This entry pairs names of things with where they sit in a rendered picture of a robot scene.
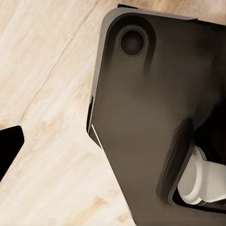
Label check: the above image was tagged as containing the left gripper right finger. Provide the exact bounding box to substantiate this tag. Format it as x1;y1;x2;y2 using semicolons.
211;125;226;163

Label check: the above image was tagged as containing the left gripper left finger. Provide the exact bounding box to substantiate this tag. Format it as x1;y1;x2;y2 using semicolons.
0;125;24;182

